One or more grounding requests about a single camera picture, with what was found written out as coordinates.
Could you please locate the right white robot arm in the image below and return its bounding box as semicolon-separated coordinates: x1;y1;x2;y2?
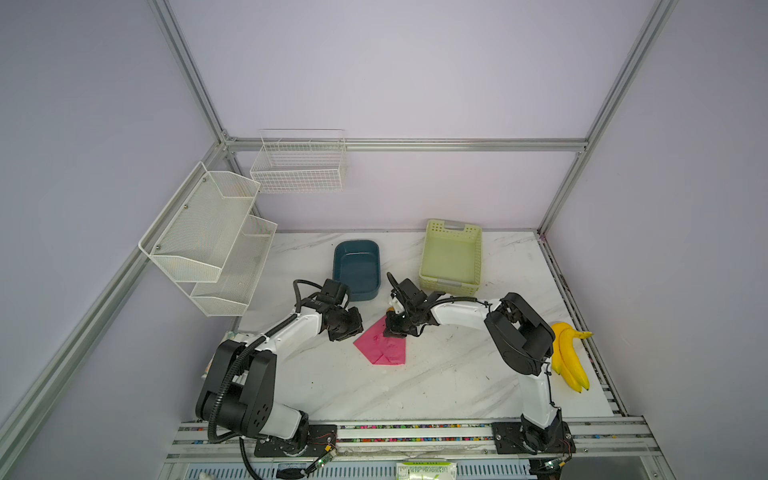
385;274;566;454

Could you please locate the aluminium frame profile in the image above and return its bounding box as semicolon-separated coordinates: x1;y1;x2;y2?
1;1;676;465

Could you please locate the pink paper napkin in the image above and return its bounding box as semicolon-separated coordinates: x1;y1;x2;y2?
354;317;406;366

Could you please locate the light green plastic basket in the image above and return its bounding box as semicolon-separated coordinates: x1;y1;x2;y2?
419;219;483;296

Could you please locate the yellow bananas bunch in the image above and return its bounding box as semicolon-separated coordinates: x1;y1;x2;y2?
551;322;593;393

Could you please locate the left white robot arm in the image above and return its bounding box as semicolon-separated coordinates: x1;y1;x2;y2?
195;279;363;451

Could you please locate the white wire basket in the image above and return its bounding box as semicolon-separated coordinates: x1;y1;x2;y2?
250;129;347;194

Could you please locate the teal plastic oval tub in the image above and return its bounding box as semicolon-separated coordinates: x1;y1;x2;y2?
332;239;381;302

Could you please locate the colourful napkin packet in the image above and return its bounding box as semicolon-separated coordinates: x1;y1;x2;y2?
206;331;250;373

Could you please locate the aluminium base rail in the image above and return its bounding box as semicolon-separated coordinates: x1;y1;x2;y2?
159;416;674;479

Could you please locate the white perforated metal shelf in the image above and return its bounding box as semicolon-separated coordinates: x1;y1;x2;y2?
138;163;277;317

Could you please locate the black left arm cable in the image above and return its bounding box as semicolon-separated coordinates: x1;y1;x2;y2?
206;278;328;480

